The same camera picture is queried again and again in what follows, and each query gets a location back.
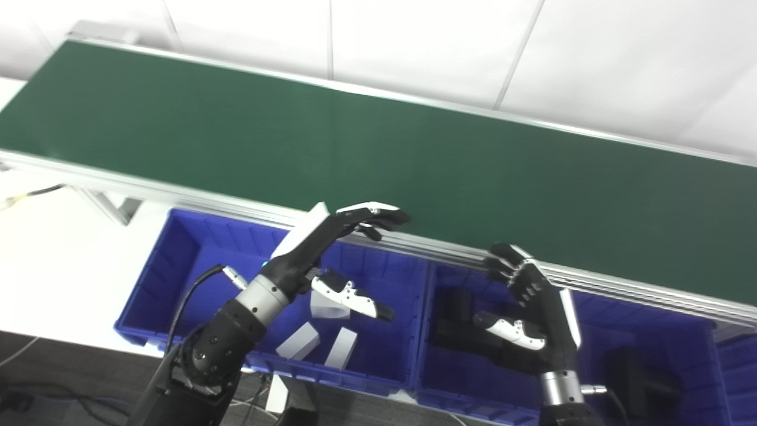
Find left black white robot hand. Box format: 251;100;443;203
235;201;412;327

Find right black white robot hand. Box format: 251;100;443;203
472;241;586;408

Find white block with round hole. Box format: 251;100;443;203
323;327;358;370

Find white block part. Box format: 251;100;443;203
275;322;321;362
310;287;351;320

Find black block part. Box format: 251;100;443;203
603;346;681;415
431;288;503;362

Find blue bin with black parts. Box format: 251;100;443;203
417;263;731;426

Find green conveyor belt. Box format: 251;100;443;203
0;40;757;305
0;35;757;329

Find blue bin with white parts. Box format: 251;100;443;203
114;207;429;397

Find blue plastic bin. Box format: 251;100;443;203
713;322;757;426

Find aluminium conveyor support leg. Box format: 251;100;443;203
68;185;143;225

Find grey conveyor motor housing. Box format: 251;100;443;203
68;20;140;45

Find white table leg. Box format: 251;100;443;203
265;375;292;415

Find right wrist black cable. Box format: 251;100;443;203
581;383;630;426

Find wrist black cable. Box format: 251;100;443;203
581;383;630;426
166;264;248;356

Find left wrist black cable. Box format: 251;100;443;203
166;264;248;356

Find black floor cable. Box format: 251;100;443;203
0;382;137;422

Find black cable with yellow connector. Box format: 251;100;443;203
0;183;66;211

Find white floor cable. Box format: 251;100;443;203
0;336;40;369

